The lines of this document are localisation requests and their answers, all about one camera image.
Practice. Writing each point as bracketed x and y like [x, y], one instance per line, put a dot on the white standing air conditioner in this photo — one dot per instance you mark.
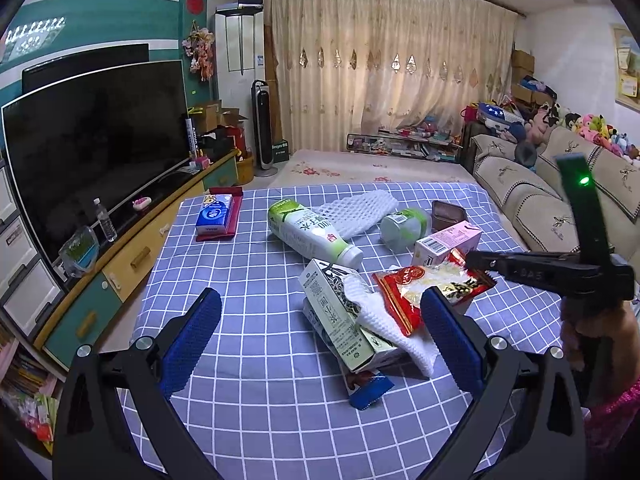
[240, 60]

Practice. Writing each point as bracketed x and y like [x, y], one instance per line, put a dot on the green white plastic jar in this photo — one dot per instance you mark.
[402, 227]

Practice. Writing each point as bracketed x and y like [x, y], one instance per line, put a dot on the yellow green television cabinet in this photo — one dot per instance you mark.
[130, 260]

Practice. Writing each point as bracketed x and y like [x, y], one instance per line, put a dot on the green white drink bottle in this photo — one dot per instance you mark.
[305, 230]

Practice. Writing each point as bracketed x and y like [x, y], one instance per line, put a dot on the beige sofa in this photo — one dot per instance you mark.
[530, 195]

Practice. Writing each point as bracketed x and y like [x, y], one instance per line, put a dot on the red round wall sticker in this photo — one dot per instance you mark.
[195, 3]

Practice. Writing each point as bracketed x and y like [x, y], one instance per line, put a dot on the row of plush toys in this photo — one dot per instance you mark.
[590, 125]

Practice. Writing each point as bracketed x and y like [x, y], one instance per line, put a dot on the blue tissue pack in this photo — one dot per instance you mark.
[214, 214]

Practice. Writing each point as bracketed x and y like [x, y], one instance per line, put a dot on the tan round bucket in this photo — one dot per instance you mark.
[245, 170]

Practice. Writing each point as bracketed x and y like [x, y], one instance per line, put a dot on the stacked cardboard boxes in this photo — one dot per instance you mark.
[522, 70]

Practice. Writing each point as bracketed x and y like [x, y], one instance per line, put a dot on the open cardboard boxes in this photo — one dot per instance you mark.
[215, 115]

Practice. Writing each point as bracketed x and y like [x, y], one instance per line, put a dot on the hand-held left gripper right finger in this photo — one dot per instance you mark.
[450, 340]

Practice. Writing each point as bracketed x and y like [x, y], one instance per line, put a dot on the framed wall picture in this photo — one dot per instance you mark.
[627, 65]

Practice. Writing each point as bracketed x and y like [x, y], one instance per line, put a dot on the hanging flower decoration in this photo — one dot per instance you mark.
[200, 50]

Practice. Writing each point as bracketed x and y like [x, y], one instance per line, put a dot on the white drawer unit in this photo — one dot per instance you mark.
[25, 290]

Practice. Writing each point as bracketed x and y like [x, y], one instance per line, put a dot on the blue starred bag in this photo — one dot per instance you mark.
[495, 115]

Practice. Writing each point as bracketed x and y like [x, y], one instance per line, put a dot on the clear water bottle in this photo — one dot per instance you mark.
[106, 222]

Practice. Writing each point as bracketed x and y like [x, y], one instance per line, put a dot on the red snack bag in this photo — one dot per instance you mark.
[405, 295]

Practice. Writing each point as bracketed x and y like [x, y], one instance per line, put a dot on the pink carton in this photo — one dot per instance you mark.
[450, 240]

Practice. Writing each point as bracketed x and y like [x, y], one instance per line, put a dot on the glass coffee table with clutter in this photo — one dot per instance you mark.
[405, 142]

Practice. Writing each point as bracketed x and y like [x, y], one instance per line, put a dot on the white floral mat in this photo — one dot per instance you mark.
[350, 167]

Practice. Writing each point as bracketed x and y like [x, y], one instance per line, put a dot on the white foam net sleeve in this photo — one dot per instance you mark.
[355, 212]
[395, 335]

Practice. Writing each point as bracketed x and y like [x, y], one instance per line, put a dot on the stack of colourful books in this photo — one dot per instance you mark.
[27, 400]

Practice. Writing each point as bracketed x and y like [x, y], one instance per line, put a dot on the person's right forearm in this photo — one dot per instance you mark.
[617, 410]

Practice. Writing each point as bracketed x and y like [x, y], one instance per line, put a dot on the small pink object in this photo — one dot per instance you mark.
[141, 203]

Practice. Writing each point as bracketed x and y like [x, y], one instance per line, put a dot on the black flat television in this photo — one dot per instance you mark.
[90, 150]

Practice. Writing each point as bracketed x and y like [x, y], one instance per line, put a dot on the dark plastic tray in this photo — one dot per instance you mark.
[447, 215]

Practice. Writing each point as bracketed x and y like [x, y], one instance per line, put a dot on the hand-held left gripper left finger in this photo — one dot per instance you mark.
[192, 340]

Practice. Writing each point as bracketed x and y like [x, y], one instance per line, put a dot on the black tower fan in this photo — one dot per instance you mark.
[262, 125]

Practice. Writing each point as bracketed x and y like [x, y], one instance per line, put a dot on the person's right hand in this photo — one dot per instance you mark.
[625, 330]

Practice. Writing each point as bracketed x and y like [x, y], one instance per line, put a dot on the blue wrapper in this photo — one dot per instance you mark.
[367, 390]

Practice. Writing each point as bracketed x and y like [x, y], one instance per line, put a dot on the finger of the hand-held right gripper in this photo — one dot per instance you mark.
[482, 260]

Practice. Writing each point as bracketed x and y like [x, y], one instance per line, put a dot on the green floral carton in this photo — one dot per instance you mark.
[330, 310]

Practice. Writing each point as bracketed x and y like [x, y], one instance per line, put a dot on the beige patterned curtain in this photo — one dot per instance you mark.
[390, 60]

